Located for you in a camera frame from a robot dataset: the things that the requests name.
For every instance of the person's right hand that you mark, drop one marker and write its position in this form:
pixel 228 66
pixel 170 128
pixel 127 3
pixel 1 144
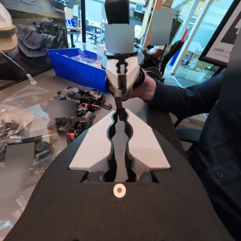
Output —
pixel 145 92

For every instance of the blue plastic bin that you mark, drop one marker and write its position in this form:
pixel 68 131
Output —
pixel 75 69

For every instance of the crumpled clear plastic bag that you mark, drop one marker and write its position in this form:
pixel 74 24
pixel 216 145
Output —
pixel 84 56

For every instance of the black office chair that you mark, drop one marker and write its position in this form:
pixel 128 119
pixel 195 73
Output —
pixel 169 56

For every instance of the partly built lego car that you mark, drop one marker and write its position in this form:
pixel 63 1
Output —
pixel 88 97

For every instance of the clear bag of grey parts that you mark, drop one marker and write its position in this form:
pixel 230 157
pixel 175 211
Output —
pixel 37 131

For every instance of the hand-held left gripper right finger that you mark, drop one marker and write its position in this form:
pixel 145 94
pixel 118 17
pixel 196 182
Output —
pixel 148 150

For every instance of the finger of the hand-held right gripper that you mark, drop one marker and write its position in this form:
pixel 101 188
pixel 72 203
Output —
pixel 133 71
pixel 112 75

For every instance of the black pole with round disc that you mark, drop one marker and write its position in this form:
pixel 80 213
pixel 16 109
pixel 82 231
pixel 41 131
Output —
pixel 83 20

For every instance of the grey lego beam red pins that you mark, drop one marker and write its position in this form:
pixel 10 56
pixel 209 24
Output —
pixel 119 105

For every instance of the black white tag sign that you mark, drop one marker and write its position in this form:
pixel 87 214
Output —
pixel 216 37

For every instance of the white wooden book stand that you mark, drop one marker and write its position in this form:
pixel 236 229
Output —
pixel 9 43

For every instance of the dark lego box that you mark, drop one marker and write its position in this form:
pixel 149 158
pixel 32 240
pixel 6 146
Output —
pixel 37 37

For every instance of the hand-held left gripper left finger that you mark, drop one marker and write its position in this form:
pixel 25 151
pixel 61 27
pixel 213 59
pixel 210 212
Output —
pixel 90 150

